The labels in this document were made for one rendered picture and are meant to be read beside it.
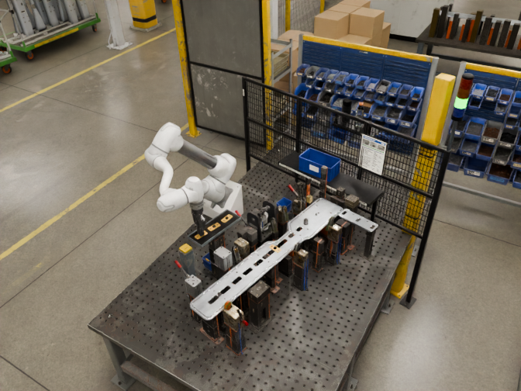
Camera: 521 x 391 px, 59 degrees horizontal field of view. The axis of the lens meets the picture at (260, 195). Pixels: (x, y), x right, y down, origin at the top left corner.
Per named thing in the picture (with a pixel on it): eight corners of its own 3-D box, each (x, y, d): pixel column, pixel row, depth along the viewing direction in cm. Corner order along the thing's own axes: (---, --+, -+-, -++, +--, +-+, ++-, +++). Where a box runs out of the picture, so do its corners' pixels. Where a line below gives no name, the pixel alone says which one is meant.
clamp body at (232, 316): (239, 359, 284) (236, 323, 261) (222, 345, 292) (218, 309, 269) (251, 347, 290) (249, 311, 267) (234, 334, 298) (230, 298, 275)
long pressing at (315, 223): (211, 325, 269) (211, 323, 268) (185, 304, 281) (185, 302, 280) (345, 209, 349) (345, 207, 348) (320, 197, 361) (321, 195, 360)
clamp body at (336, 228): (334, 268, 341) (338, 233, 320) (321, 261, 347) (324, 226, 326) (341, 261, 346) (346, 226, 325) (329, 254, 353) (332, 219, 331)
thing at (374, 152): (382, 177, 353) (388, 142, 334) (357, 166, 366) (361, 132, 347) (383, 175, 355) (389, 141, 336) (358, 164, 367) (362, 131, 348)
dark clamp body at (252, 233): (253, 276, 337) (252, 237, 313) (240, 268, 344) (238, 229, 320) (263, 268, 343) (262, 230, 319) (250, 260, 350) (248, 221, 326)
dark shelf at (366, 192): (368, 207, 348) (369, 204, 346) (277, 164, 396) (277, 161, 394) (384, 194, 360) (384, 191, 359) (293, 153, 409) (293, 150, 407)
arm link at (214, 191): (205, 196, 380) (190, 191, 361) (216, 178, 379) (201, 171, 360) (219, 206, 373) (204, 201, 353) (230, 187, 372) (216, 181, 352)
